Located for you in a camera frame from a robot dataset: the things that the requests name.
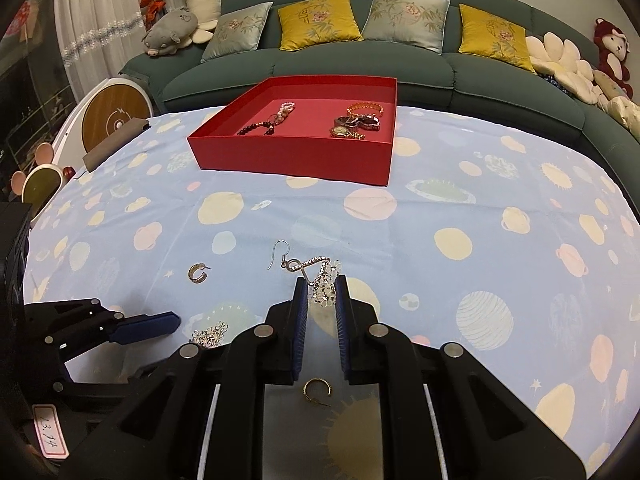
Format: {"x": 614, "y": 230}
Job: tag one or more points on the brown flat pouch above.
{"x": 112, "y": 142}

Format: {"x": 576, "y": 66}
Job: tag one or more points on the grey plush animal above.
{"x": 170, "y": 30}

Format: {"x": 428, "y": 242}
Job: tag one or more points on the dark glass cabinet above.
{"x": 35, "y": 85}

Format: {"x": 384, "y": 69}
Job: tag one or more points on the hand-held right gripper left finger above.
{"x": 301, "y": 330}

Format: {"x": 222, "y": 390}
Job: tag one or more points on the round-eared table mirror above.
{"x": 42, "y": 185}

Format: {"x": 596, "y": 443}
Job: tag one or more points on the gold metal wristwatch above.
{"x": 341, "y": 131}

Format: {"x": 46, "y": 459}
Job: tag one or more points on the silver rhinestone dangle earring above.
{"x": 210, "y": 336}
{"x": 325, "y": 291}

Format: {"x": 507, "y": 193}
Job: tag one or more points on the small beige plush toy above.
{"x": 610, "y": 87}

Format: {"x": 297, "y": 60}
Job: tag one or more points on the red monkey plush toy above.
{"x": 612, "y": 45}

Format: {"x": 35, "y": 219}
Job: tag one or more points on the dark green sofa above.
{"x": 350, "y": 60}

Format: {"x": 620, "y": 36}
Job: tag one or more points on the silver metal wristwatch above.
{"x": 367, "y": 121}

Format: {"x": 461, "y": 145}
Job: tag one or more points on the yellow floral cushion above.
{"x": 492, "y": 35}
{"x": 317, "y": 20}

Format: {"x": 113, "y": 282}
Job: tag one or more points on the white lace curtain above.
{"x": 95, "y": 25}

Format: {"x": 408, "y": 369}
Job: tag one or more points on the cream flower shaped cushion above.
{"x": 560, "y": 57}

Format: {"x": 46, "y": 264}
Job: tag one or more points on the white machine with wooden disc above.
{"x": 112, "y": 115}

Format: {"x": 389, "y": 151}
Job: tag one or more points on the grey floral cushion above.
{"x": 237, "y": 32}
{"x": 405, "y": 17}

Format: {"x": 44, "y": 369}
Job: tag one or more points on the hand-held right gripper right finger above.
{"x": 342, "y": 330}

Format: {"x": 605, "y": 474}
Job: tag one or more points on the red ribbon bow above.
{"x": 152, "y": 7}

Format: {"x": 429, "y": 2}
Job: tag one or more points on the red shallow box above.
{"x": 290, "y": 160}

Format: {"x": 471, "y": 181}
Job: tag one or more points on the small gold hoop earring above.
{"x": 317, "y": 380}
{"x": 194, "y": 275}

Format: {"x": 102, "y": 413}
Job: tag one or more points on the cream satin quilt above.
{"x": 625, "y": 115}

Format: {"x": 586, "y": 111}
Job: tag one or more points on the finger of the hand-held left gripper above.
{"x": 145, "y": 326}
{"x": 100, "y": 387}

